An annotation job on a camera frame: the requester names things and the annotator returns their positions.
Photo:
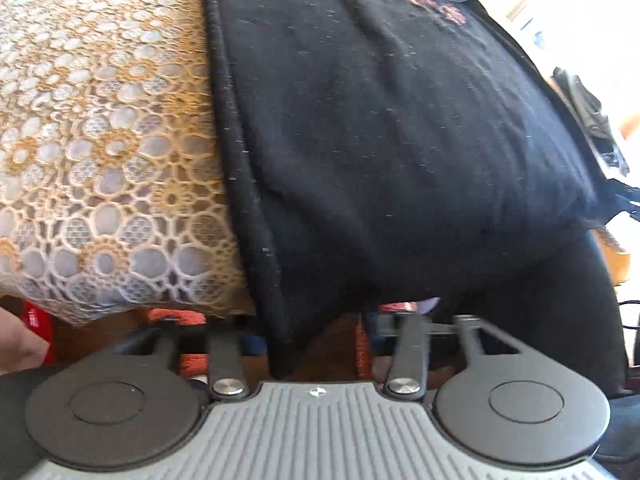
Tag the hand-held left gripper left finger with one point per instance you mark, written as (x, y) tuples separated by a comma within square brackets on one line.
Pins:
[(225, 357)]

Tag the floral lace tablecloth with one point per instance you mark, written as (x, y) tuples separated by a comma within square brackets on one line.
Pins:
[(100, 135)]

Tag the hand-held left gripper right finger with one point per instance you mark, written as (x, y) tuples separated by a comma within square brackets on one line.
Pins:
[(410, 350)]

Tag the black printed t-shirt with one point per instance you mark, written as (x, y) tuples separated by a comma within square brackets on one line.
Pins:
[(375, 135)]

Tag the person's bare leg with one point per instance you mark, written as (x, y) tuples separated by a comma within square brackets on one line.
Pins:
[(20, 342)]

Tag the dark clothes pile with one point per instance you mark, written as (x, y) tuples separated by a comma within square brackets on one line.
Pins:
[(587, 110)]

